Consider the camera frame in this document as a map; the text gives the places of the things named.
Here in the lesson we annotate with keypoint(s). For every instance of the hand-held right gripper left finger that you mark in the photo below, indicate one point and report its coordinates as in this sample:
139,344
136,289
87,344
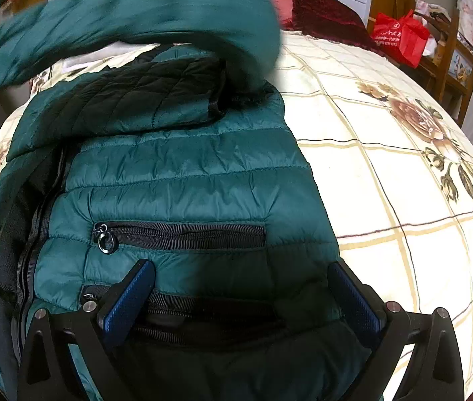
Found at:
127,305

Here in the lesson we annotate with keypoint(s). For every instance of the floral checked bed sheet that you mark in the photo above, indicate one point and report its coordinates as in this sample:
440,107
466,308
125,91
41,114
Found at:
391,183

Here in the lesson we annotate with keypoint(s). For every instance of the teal quilted puffer jacket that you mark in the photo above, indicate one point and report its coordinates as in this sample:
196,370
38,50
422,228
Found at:
149,200

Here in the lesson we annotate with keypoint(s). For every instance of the red pillow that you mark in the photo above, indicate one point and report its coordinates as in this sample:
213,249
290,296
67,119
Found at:
280,2

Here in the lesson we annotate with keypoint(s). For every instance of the dark red fuzzy blanket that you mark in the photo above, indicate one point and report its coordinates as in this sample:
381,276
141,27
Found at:
328,14

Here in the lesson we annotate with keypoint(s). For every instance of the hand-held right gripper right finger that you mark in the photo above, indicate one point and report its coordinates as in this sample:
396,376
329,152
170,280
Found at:
354,305

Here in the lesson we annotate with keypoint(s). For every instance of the red plastic bag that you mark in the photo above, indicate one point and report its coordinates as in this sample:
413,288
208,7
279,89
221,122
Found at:
401,35

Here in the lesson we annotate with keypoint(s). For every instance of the wooden chair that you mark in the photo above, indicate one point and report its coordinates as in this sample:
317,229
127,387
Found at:
453,60

